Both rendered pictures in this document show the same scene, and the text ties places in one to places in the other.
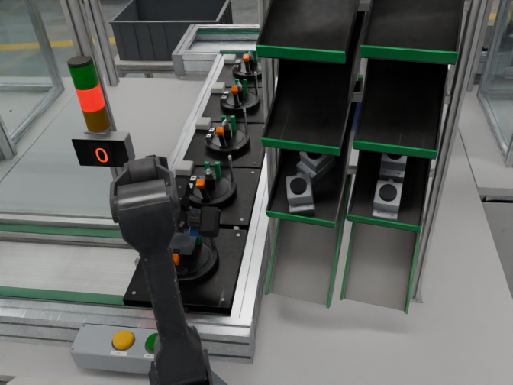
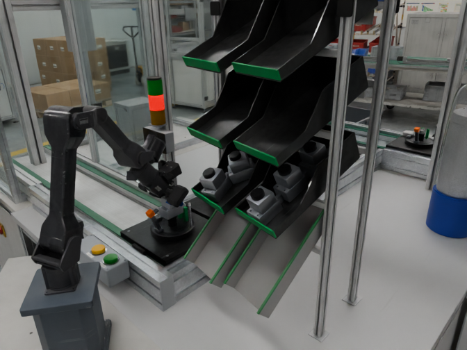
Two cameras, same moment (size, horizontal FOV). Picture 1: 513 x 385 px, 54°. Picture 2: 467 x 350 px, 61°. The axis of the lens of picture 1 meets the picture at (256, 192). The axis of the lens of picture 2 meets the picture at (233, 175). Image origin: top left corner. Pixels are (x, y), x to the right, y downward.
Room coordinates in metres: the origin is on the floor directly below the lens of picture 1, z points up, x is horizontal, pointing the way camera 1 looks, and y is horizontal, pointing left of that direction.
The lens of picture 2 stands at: (0.02, -0.60, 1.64)
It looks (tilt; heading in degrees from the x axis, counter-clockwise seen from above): 24 degrees down; 34
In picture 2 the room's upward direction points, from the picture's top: 1 degrees counter-clockwise
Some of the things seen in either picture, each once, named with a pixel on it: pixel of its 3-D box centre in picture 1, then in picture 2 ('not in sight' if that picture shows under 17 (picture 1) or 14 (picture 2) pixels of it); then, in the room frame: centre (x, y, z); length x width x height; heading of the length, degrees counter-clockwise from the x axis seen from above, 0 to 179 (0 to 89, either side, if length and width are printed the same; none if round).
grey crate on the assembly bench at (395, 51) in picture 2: not in sight; (386, 52); (6.34, 0.82, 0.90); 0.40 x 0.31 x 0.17; 89
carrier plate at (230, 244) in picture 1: (189, 265); (173, 232); (0.81, 0.17, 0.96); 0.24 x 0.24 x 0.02; 80
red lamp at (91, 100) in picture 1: (90, 95); (156, 101); (0.96, 0.33, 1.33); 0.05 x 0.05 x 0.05
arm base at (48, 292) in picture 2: not in sight; (61, 273); (0.40, 0.12, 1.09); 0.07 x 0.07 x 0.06; 44
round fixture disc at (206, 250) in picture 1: (188, 259); (172, 227); (0.81, 0.17, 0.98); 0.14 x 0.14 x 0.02
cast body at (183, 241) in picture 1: (183, 230); (173, 203); (0.82, 0.17, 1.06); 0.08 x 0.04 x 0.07; 170
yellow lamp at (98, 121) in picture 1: (96, 116); (158, 116); (0.96, 0.33, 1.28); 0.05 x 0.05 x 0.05
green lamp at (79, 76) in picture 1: (83, 73); (155, 87); (0.96, 0.33, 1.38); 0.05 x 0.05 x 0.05
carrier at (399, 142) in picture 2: not in sight; (421, 135); (2.08, -0.35, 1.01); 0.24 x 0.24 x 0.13; 80
